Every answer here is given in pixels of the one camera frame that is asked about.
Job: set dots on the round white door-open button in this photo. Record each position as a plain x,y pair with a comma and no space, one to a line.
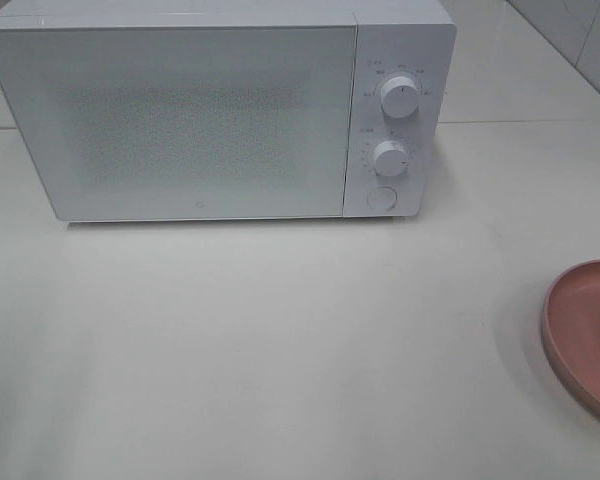
382,199

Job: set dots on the white microwave door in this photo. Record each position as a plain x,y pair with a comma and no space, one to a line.
174,124

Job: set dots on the pink round plate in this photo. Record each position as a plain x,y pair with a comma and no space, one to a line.
570,332

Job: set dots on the upper white power knob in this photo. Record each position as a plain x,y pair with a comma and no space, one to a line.
400,95

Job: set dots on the white microwave oven body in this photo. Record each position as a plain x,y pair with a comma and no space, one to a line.
416,37

